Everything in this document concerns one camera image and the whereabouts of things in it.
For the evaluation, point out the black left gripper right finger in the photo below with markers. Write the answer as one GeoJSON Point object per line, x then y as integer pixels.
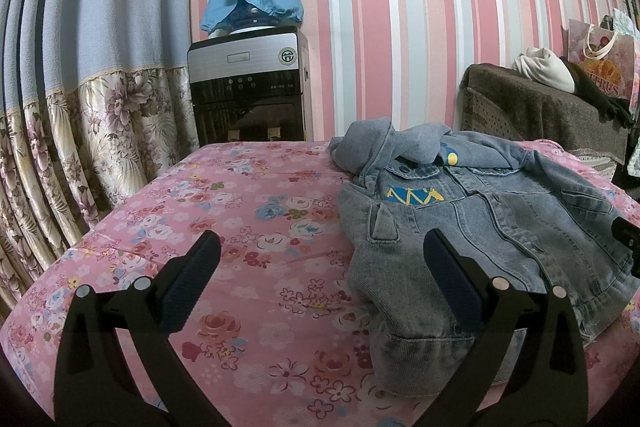
{"type": "Point", "coordinates": [548, 385]}

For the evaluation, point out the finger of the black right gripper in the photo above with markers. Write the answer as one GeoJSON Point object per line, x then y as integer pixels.
{"type": "Point", "coordinates": [629, 235]}

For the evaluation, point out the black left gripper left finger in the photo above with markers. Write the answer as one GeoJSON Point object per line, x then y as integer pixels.
{"type": "Point", "coordinates": [115, 364]}

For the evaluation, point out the blue denim hooded jacket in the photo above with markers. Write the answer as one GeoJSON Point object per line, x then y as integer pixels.
{"type": "Point", "coordinates": [517, 213]}

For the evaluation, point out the black garment on cabinet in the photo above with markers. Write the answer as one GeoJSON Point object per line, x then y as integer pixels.
{"type": "Point", "coordinates": [608, 107]}

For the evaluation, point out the pink floral gift bag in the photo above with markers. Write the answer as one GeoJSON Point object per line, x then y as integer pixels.
{"type": "Point", "coordinates": [609, 58]}

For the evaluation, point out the pink floral bed sheet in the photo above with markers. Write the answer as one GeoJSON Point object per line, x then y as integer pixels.
{"type": "Point", "coordinates": [278, 337]}

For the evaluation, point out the white folded garment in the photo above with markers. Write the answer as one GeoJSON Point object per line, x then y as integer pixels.
{"type": "Point", "coordinates": [545, 67]}

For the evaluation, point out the brown fuzzy blanket cover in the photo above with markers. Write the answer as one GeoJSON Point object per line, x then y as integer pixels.
{"type": "Point", "coordinates": [499, 101]}

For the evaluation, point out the white quilted blanket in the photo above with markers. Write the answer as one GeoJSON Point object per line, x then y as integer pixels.
{"type": "Point", "coordinates": [624, 25]}

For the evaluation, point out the silver black water dispenser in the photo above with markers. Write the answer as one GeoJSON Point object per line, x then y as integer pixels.
{"type": "Point", "coordinates": [252, 86]}

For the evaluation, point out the blue floral curtain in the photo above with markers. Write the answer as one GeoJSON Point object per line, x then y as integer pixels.
{"type": "Point", "coordinates": [95, 103]}

